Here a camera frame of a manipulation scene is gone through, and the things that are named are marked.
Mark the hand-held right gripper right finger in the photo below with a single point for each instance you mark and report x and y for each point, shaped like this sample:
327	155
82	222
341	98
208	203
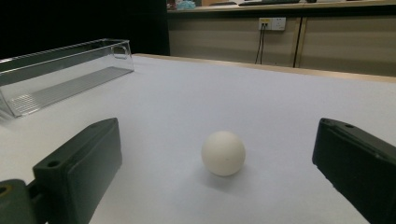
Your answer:
358	168

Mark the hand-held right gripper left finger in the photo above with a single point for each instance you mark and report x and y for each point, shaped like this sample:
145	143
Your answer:
81	168

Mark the clear plastic container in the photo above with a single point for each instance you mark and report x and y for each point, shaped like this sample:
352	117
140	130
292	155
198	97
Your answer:
62	88

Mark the wooden table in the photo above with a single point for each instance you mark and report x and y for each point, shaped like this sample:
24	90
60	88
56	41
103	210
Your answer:
311	73

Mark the beige wooden counter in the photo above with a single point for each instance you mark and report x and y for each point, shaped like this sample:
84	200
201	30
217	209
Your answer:
342	43

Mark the white table mat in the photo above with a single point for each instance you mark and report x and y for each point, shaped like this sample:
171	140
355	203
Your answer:
186	99

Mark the black curtain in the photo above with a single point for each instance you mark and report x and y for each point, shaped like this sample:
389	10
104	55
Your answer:
77	21

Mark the black keyboard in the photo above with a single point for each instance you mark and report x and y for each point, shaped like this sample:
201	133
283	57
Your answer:
267	2

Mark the teal object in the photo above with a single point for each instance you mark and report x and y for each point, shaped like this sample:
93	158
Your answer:
186	4

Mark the white wall socket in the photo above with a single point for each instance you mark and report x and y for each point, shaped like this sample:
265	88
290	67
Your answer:
275	23

